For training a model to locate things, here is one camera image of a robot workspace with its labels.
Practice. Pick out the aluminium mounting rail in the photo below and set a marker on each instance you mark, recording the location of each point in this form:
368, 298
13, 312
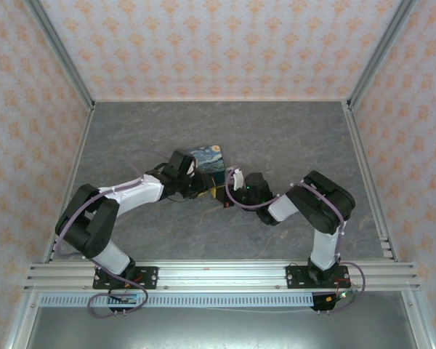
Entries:
221, 276

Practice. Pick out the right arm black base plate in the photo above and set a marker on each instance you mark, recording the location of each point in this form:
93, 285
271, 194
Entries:
294, 278

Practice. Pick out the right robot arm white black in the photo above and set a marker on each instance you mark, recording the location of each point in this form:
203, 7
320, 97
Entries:
325, 247

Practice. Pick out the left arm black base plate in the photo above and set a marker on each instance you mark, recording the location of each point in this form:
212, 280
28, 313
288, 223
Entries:
149, 278

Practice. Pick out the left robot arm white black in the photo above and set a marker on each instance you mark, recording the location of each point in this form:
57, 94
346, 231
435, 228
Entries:
138, 191

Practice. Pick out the aluminium frame leg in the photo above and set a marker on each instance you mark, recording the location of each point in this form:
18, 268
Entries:
418, 320
22, 320

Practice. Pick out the aluminium frame post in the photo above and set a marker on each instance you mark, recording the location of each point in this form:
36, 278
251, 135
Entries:
64, 54
378, 54

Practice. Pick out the starry night painted tin box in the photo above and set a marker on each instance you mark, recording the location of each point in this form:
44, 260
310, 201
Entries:
210, 160

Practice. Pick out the metal sheet panel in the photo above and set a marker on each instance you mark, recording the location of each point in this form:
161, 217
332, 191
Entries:
218, 331

